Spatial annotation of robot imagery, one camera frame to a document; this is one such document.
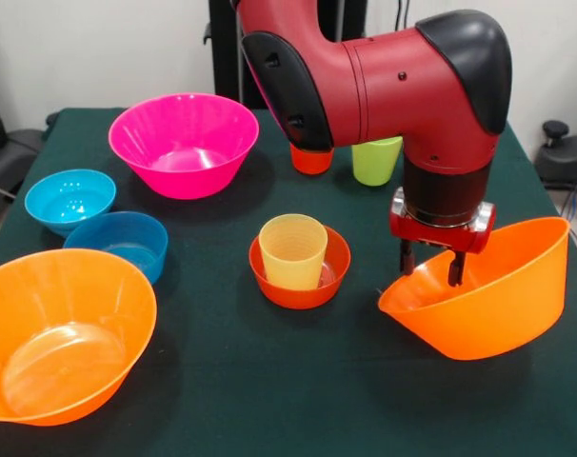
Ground black stand base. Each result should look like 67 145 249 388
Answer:
533 119 577 191
0 128 46 197

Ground light blue bowl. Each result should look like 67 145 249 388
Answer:
24 169 118 238

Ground dark green tablecloth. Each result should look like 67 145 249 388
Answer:
0 107 577 457

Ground orange cup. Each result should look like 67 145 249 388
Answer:
289 142 336 176

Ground large pink bowl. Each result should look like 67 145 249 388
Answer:
108 92 260 200

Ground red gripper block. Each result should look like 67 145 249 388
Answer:
388 213 490 288

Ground small red bowl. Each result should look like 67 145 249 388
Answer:
248 226 352 310

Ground large orange bowl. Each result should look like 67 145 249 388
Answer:
0 248 158 427
377 216 571 362

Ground yellow cup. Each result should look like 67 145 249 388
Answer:
257 213 329 291

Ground dark blue bowl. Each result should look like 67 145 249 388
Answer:
63 211 170 287

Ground green cup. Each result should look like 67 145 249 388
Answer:
350 136 404 188

